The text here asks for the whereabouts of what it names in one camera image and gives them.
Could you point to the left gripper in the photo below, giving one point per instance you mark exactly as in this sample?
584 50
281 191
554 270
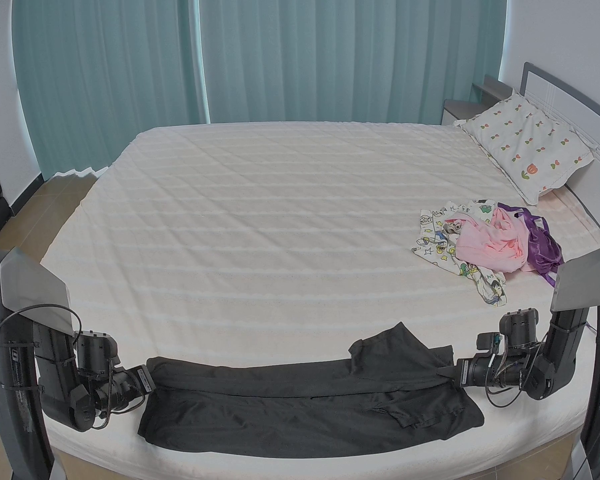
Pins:
132 383

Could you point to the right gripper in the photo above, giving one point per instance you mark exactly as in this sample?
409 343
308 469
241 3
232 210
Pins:
477 373

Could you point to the black T-shirt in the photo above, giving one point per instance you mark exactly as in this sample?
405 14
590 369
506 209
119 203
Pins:
280 408

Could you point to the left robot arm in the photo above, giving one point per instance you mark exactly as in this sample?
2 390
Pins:
10 393

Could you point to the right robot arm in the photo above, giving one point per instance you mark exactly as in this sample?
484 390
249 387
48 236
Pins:
560 348

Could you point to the bed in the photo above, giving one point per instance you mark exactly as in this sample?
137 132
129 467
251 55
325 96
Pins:
280 193

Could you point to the pink garment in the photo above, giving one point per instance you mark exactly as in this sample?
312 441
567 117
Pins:
490 248

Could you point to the purple garment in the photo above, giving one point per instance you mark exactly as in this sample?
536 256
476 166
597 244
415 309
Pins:
545 248

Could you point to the white printed garment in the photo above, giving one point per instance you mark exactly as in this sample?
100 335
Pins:
432 238

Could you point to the white printed pillow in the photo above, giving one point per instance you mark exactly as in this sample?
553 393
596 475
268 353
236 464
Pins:
525 143

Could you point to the grey bedside table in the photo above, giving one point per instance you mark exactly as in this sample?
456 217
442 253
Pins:
462 110

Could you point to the blue-green curtain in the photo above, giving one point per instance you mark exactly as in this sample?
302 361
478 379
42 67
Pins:
105 68
355 43

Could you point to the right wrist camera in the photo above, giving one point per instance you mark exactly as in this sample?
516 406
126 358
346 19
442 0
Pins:
489 344

